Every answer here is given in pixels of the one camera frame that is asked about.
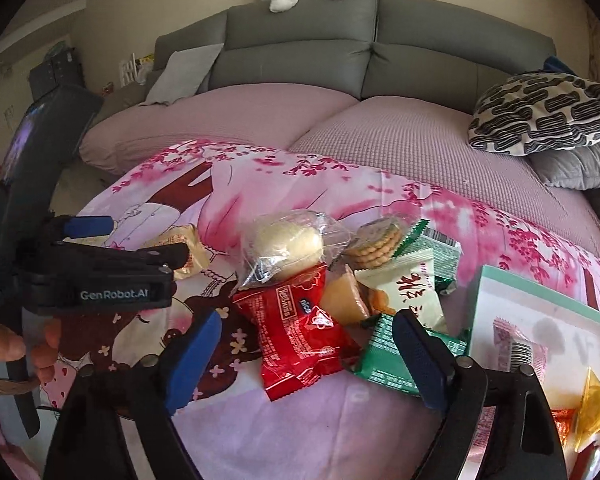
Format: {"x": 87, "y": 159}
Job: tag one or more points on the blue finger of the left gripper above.
{"x": 172, "y": 256}
{"x": 88, "y": 226}

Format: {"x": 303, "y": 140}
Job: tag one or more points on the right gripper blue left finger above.
{"x": 186, "y": 359}

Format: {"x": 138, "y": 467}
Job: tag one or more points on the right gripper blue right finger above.
{"x": 426, "y": 357}

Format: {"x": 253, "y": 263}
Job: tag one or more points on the dark green snack packet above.
{"x": 381, "y": 363}

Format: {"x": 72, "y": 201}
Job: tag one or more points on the white nut snack packet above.
{"x": 406, "y": 282}

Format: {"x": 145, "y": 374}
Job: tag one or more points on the pink snack packet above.
{"x": 513, "y": 349}

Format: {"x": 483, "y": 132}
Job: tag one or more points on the orange jelly cup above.
{"x": 342, "y": 299}

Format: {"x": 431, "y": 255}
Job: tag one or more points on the light green white packet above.
{"x": 446, "y": 251}

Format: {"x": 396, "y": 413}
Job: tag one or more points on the clear bag round bun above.
{"x": 274, "y": 247}

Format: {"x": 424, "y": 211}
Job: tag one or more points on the red crinkled candy packet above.
{"x": 300, "y": 342}

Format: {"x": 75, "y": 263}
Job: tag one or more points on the clear pack round crackers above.
{"x": 374, "y": 243}

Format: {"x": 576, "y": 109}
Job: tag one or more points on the yellow soft bread packet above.
{"x": 588, "y": 415}

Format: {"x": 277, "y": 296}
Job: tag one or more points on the red patterned packet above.
{"x": 564, "y": 419}

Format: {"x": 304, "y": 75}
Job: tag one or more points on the dark red striped packet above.
{"x": 587, "y": 465}

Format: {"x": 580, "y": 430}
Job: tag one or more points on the person left hand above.
{"x": 44, "y": 356}

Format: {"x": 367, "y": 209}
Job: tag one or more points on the cartoon girl pink cloth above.
{"x": 342, "y": 427}

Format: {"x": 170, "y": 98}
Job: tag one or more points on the dark cabinet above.
{"x": 62, "y": 68}

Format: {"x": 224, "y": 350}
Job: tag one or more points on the light grey cushion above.
{"x": 183, "y": 75}

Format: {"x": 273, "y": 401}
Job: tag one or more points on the pink sofa cover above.
{"x": 416, "y": 139}

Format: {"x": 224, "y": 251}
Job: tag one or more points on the black white patterned pillow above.
{"x": 537, "y": 112}

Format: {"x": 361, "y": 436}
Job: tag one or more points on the grey sofa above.
{"x": 425, "y": 50}

